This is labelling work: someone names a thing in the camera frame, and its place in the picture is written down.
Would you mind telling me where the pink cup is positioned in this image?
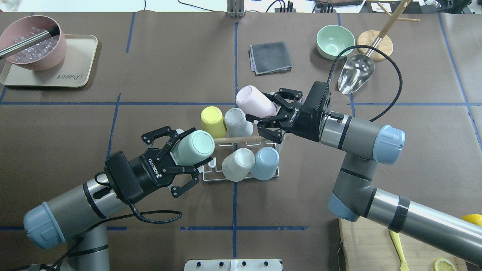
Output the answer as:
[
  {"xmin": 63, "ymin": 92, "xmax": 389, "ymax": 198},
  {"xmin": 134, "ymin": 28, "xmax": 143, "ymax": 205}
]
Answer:
[{"xmin": 235, "ymin": 85, "xmax": 277, "ymax": 118}]

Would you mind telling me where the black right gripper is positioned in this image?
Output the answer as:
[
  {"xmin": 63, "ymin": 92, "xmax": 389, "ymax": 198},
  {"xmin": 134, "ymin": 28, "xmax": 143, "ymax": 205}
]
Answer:
[{"xmin": 246, "ymin": 82, "xmax": 331, "ymax": 143}]

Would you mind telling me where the lemon slice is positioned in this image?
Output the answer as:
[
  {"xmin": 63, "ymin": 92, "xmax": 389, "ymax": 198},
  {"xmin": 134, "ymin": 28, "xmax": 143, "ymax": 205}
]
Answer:
[{"xmin": 433, "ymin": 258, "xmax": 457, "ymax": 271}]

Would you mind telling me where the mint green cup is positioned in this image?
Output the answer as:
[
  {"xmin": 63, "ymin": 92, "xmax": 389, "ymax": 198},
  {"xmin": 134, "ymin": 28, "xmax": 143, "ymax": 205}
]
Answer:
[{"xmin": 171, "ymin": 130, "xmax": 215, "ymax": 166}]

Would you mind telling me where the light blue cup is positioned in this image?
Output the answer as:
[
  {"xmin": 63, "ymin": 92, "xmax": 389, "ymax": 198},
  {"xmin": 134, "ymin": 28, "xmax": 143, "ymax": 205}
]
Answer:
[{"xmin": 251, "ymin": 146, "xmax": 279, "ymax": 181}]

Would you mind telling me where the metal tongs black handle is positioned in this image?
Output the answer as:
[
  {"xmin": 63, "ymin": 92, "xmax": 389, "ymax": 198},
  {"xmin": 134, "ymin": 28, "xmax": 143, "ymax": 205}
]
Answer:
[{"xmin": 0, "ymin": 26, "xmax": 60, "ymax": 59}]

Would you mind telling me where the yellow cup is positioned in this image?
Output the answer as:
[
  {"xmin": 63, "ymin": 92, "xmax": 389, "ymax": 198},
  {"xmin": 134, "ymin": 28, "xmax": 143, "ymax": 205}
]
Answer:
[{"xmin": 200, "ymin": 106, "xmax": 227, "ymax": 139}]

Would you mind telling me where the mint green bowl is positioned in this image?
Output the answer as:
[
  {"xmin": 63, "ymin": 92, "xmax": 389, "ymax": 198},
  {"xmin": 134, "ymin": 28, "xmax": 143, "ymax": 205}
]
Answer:
[{"xmin": 316, "ymin": 25, "xmax": 356, "ymax": 60}]

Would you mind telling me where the metal scoop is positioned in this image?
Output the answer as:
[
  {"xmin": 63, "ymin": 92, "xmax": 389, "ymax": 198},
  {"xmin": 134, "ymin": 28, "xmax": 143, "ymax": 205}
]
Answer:
[{"xmin": 337, "ymin": 36, "xmax": 383, "ymax": 94}]

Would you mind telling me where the yellow plastic knife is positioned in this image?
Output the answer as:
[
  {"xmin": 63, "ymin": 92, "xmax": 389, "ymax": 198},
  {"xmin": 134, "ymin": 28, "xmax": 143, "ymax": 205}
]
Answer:
[{"xmin": 389, "ymin": 230, "xmax": 409, "ymax": 271}]

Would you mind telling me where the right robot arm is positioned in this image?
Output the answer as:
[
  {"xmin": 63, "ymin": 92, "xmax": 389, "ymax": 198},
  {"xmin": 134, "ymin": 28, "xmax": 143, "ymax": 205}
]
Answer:
[{"xmin": 236, "ymin": 82, "xmax": 481, "ymax": 266}]

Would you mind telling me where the grey folded cloth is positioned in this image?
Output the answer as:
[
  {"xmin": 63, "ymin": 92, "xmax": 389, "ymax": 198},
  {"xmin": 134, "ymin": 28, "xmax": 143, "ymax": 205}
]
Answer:
[{"xmin": 249, "ymin": 41, "xmax": 293, "ymax": 75}]

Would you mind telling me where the white wire cup rack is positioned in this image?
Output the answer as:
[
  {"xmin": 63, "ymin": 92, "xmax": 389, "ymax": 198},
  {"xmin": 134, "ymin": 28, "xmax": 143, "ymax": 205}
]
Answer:
[{"xmin": 200, "ymin": 136, "xmax": 283, "ymax": 183}]

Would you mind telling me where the yellow lemon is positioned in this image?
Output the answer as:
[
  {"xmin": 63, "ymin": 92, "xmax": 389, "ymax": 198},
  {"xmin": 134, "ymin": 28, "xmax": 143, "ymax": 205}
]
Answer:
[{"xmin": 461, "ymin": 214, "xmax": 482, "ymax": 227}]

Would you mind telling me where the white cup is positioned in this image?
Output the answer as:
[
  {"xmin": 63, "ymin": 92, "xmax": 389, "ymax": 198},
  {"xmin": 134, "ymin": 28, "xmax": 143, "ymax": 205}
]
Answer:
[{"xmin": 222, "ymin": 148, "xmax": 255, "ymax": 182}]

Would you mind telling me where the pink bowl with ice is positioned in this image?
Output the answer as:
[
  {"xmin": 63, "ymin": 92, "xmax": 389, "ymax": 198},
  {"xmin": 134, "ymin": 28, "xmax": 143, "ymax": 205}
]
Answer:
[{"xmin": 0, "ymin": 15, "xmax": 67, "ymax": 71}]

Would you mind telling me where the beige tray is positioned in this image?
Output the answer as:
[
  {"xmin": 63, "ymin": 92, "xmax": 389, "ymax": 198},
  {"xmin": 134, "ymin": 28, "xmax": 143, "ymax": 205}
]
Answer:
[{"xmin": 1, "ymin": 35, "xmax": 98, "ymax": 88}]

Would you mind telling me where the grey cup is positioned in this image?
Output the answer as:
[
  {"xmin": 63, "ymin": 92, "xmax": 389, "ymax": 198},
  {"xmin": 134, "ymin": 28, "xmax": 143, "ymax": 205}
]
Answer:
[{"xmin": 224, "ymin": 108, "xmax": 253, "ymax": 137}]

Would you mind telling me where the aluminium frame post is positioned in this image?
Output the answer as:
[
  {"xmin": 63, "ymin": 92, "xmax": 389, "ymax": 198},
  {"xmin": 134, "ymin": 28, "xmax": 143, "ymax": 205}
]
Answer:
[{"xmin": 226, "ymin": 0, "xmax": 246, "ymax": 18}]

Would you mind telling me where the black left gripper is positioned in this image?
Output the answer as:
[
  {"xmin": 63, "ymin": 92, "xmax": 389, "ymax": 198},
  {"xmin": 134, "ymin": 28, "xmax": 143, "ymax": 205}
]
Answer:
[{"xmin": 104, "ymin": 126, "xmax": 214, "ymax": 204}]

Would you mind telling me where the wooden cutting board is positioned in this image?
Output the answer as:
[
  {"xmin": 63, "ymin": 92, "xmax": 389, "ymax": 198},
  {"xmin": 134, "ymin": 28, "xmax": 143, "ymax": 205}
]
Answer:
[{"xmin": 339, "ymin": 217, "xmax": 468, "ymax": 271}]

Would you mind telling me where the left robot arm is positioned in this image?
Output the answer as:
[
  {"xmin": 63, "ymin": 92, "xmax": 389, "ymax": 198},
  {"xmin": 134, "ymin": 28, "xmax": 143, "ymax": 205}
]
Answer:
[{"xmin": 20, "ymin": 126, "xmax": 215, "ymax": 271}]

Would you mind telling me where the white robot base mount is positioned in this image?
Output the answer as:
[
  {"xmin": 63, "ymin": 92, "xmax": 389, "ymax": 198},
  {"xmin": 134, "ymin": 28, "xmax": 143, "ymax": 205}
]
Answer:
[{"xmin": 184, "ymin": 259, "xmax": 284, "ymax": 271}]

